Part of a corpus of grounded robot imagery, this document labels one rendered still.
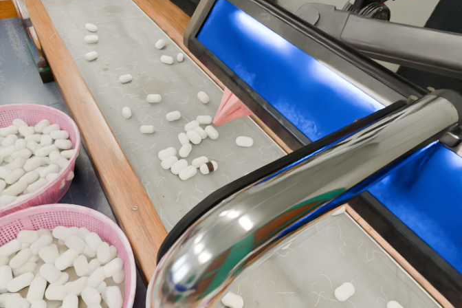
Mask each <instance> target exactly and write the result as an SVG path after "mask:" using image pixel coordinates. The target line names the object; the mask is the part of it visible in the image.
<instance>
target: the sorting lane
mask: <svg viewBox="0 0 462 308"><path fill-rule="evenodd" d="M41 2H42V4H43V6H44V7H45V9H46V11H47V13H48V14H49V17H50V19H51V20H52V22H53V24H54V26H55V28H56V29H57V31H58V33H59V34H60V37H61V38H62V40H63V42H64V44H65V46H66V48H67V49H68V51H69V53H70V55H71V57H72V58H73V60H74V62H75V64H76V66H77V68H78V70H79V71H80V73H81V75H82V77H83V78H84V80H85V82H86V84H87V86H88V88H89V90H90V92H91V93H92V95H93V97H94V98H95V100H96V102H97V104H98V106H99V107H100V110H101V112H102V113H103V115H104V117H105V119H106V120H107V122H108V124H109V126H110V127H111V130H112V131H113V134H114V135H115V137H116V139H117V141H118V142H119V144H120V146H121V148H122V150H123V151H124V154H125V155H126V157H127V159H128V161H129V162H130V164H131V166H132V168H133V170H134V171H135V174H136V175H137V177H138V179H139V181H140V183H141V184H142V186H143V188H144V190H145V191H146V193H147V195H148V197H149V199H150V200H151V203H152V204H153V206H154V208H155V210H156V212H157V213H158V215H159V217H160V219H161V220H162V223H163V224H164V226H165V228H166V230H167V232H168V233H169V232H170V231H171V230H172V229H173V227H174V226H175V225H176V224H177V222H178V221H179V220H180V219H181V218H182V217H183V216H184V215H185V214H186V213H187V212H189V211H190V210H191V209H192V208H193V207H194V206H196V205H197V204H198V203H199V202H200V201H202V200H203V199H204V198H206V197H207V196H208V195H209V194H210V193H212V192H214V191H215V190H217V189H219V188H221V187H222V186H225V185H226V184H229V183H230V182H233V181H234V180H236V179H238V178H240V177H242V176H244V175H245V174H246V173H251V172H252V171H255V170H256V169H258V168H260V167H262V166H264V165H266V164H269V163H270V162H273V161H275V160H277V159H279V158H281V157H283V156H285V155H287V154H286V152H284V150H283V149H282V148H281V147H280V146H279V145H277V143H275V141H273V139H272V138H271V137H270V136H269V135H268V134H266V132H264V130H262V128H261V127H260V126H259V125H258V124H257V123H255V121H253V119H251V118H250V117H249V116H248V115H247V116H244V117H242V118H237V119H234V120H231V121H229V122H226V123H225V124H222V125H220V126H216V125H215V124H214V123H213V122H211V123H210V124H199V127H201V128H202V129H203V130H205V128H206V127H207V126H212V127H213V128H214V129H215V130H216V131H217V132H218V134H219V136H218V138H217V139H211V138H210V137H209V136H208V135H207V137H206V138H204V139H201V141H200V143H198V144H193V143H192V142H191V141H190V140H189V139H188V140H189V144H190V145H191V146H192V149H191V151H190V152H189V154H188V156H187V157H181V156H180V155H179V151H180V149H181V148H182V146H183V145H182V144H181V142H180V141H179V138H178V136H179V134H180V133H185V134H187V131H186V130H185V126H186V124H188V123H189V122H192V121H193V120H196V119H197V117H198V116H210V117H211V118H212V121H213V120H214V118H215V116H216V113H217V111H218V109H219V106H220V104H221V100H222V97H223V93H224V91H223V90H222V89H221V88H220V87H219V86H218V85H217V84H216V83H215V82H214V81H213V80H212V79H211V78H210V77H209V76H208V75H207V74H206V73H205V72H204V71H203V70H202V69H201V68H200V67H199V66H198V65H197V64H196V63H195V62H194V61H193V60H192V59H191V58H190V57H189V56H188V55H187V54H186V53H184V52H183V51H182V50H181V49H180V48H179V47H178V46H177V45H176V44H175V43H174V42H173V41H172V40H171V39H170V38H169V37H168V36H167V35H166V34H165V33H164V32H163V31H162V30H161V29H160V28H159V27H158V26H157V25H156V24H155V23H154V22H153V21H152V20H151V19H150V18H149V17H148V16H147V15H146V14H145V13H144V12H143V11H142V10H141V9H140V8H139V7H138V6H137V5H136V4H135V3H134V2H133V1H132V0H41ZM87 23H90V24H92V25H95V26H96V27H97V31H96V32H92V31H89V30H87V29H86V28H85V25H86V24H87ZM90 35H96V36H97V37H98V42H97V43H86V42H85V37H86V36H90ZM160 39H162V40H164V41H165V46H163V48H161V49H157V48H156V46H155V44H156V42H158V41H159V40H160ZM90 52H96V53H97V54H98V57H97V58H96V59H93V60H91V61H88V60H86V59H85V54H87V53H90ZM179 53H182V54H183V55H184V57H183V61H181V62H179V61H178V60H177V55H178V54H179ZM162 56H171V57H172V58H173V63H172V64H168V63H163V62H162V61H161V57H162ZM127 74H129V75H131V76H132V80H131V81H129V82H125V83H121V82H120V81H119V78H120V77H121V76H124V75H127ZM200 91H203V92H205V93H206V94H207V95H208V96H209V98H210V100H209V102H208V103H203V102H202V101H200V99H199V98H198V96H197V95H198V93H199V92H200ZM149 94H158V95H160V96H161V97H162V99H161V101H160V102H148V101H147V99H146V97H147V96H148V95H149ZM124 107H128V108H130V110H131V117H130V118H125V117H124V116H123V112H122V109H123V108H124ZM174 111H178V112H180V114H181V116H180V118H179V119H177V120H173V121H168V120H167V119H166V115H167V114H168V113H170V112H174ZM143 125H152V126H154V127H155V131H154V132H153V133H141V132H140V127H141V126H143ZM239 136H243V137H249V138H252V139H253V145H251V146H250V147H246V146H239V145H238V144H237V143H236V139H237V138H238V137H239ZM170 147H173V148H174V149H175V150H176V151H177V153H176V155H175V156H176V157H177V159H178V161H179V160H186V161H187V163H188V165H187V167H188V166H192V162H193V160H194V159H197V158H199V157H203V156H204V157H207V158H208V162H209V161H215V162H216V163H217V169H216V170H215V171H213V172H211V173H207V174H203V173H202V172H201V171H200V167H199V168H196V169H197V172H196V174H195V175H194V176H192V177H190V178H188V179H187V180H182V179H180V178H179V174H173V173H172V171H171V167H170V168H169V169H163V168H162V166H161V163H162V161H163V160H160V159H159V157H158V153H159V152H160V151H162V150H164V149H167V148H170ZM344 283H350V284H352V285H353V286H354V288H355V293H354V295H352V296H350V297H349V298H347V299H346V300H345V301H340V300H338V299H337V298H336V296H335V290H336V289H337V288H338V287H340V286H341V285H342V284H344ZM230 292H232V293H233V294H236V295H238V296H240V297H242V299H243V306H242V308H387V304H388V302H390V301H396V302H398V303H399V304H400V305H401V306H402V307H403V308H442V307H441V306H440V305H439V304H438V303H437V302H436V301H435V300H434V299H433V298H432V297H431V296H430V295H429V294H428V293H427V292H426V291H425V290H424V289H423V288H422V287H421V286H420V285H419V284H418V283H417V282H416V281H415V280H414V279H413V278H412V277H411V276H410V275H409V274H408V273H407V272H406V271H405V270H404V269H403V268H402V267H401V266H400V265H399V264H398V263H397V262H396V261H395V260H394V259H393V258H392V257H391V256H390V255H389V254H388V253H387V252H386V251H385V250H384V249H382V248H381V247H380V246H379V245H378V244H377V243H376V242H375V241H374V240H373V239H372V238H371V237H370V236H369V235H368V234H367V233H366V232H365V231H364V230H363V229H362V228H361V227H360V226H359V225H358V224H357V223H356V222H355V221H354V220H353V219H352V218H351V217H350V216H349V215H348V214H347V213H346V212H345V211H344V212H343V213H341V214H337V215H330V216H329V217H327V218H326V219H325V220H323V221H321V222H320V223H319V224H317V225H316V226H314V227H313V228H312V229H310V230H308V231H307V232H306V233H304V234H303V235H301V236H300V237H298V238H297V239H295V240H294V241H292V242H291V244H290V245H289V247H288V248H287V249H281V250H279V251H277V253H275V254H273V255H272V256H271V257H269V258H268V259H267V260H266V261H264V262H263V263H261V264H260V265H259V266H258V267H257V268H255V269H254V270H253V271H251V272H250V273H249V274H248V275H247V276H246V277H245V278H244V279H242V280H241V281H240V282H239V283H238V284H237V285H235V286H234V287H233V288H232V289H231V290H230Z"/></svg>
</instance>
